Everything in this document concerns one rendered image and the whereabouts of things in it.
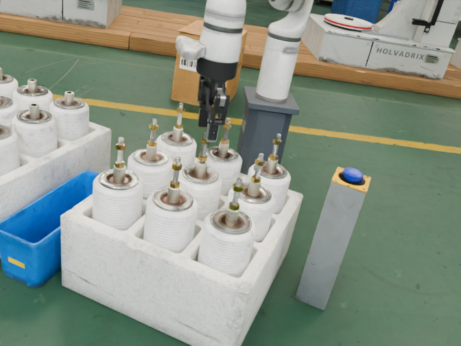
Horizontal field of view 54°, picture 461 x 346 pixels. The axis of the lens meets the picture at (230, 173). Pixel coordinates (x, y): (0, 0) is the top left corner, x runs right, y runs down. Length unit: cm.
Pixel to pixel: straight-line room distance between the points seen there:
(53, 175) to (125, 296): 36
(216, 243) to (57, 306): 37
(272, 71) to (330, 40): 162
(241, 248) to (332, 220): 23
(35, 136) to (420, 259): 104
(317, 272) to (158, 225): 37
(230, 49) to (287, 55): 45
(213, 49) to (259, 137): 53
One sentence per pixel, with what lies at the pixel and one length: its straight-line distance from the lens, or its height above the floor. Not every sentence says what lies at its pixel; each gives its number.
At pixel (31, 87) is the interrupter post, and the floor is 26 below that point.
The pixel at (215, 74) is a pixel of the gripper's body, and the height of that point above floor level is 48.
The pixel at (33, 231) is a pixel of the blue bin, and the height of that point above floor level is 5.
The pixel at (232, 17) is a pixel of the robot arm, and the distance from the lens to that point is 81.
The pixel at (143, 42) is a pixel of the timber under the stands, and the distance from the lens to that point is 270.
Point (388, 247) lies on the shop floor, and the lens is 136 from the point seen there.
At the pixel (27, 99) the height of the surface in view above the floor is 25.
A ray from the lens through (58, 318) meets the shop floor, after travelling 98.
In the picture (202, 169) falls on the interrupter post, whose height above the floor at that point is 27.
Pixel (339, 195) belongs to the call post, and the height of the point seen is 29.
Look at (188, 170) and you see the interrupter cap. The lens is 95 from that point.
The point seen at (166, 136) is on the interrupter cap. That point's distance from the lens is 109.
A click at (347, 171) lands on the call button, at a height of 33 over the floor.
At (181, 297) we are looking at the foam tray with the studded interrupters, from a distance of 86.
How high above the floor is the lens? 71
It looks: 28 degrees down
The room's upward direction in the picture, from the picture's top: 11 degrees clockwise
